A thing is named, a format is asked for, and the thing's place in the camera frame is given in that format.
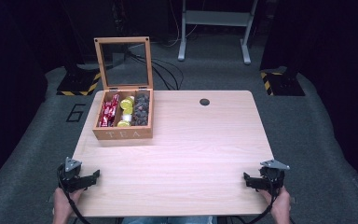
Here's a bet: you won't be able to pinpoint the stack of red packets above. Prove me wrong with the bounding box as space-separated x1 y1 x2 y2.
97 93 121 128

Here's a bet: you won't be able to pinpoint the white metal desk frame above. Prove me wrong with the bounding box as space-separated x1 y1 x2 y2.
177 0 259 65

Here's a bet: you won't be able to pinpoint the white floor cable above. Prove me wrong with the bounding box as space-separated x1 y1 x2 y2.
162 0 199 49

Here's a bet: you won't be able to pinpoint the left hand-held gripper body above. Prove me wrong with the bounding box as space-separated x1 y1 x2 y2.
57 156 90 194

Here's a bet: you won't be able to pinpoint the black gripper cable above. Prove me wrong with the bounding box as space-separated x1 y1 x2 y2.
234 181 281 224
56 169 91 224

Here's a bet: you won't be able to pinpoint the person's right hand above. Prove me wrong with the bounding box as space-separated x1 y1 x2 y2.
258 186 293 221

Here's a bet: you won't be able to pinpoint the person's blue jeans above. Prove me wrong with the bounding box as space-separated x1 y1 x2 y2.
120 216 219 224

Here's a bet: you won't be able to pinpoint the black floor cables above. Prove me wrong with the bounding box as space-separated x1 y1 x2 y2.
127 50 185 91

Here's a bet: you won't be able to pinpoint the wooden box with glass lid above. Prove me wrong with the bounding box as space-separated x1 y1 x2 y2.
91 35 155 141

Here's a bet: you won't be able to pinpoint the pile of dark wrapped packets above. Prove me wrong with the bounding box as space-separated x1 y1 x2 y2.
131 91 151 127

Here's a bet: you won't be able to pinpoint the person's left hand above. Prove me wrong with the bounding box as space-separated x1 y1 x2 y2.
52 186 85 219

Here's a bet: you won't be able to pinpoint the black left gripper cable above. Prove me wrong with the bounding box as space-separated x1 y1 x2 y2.
56 169 91 224

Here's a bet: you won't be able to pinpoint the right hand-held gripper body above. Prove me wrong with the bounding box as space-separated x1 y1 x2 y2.
254 159 291 191

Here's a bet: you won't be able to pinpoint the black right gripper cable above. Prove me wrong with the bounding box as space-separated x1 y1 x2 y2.
234 181 281 224

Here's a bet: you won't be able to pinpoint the black striped stand base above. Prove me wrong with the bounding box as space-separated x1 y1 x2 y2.
259 66 306 97
56 63 103 97

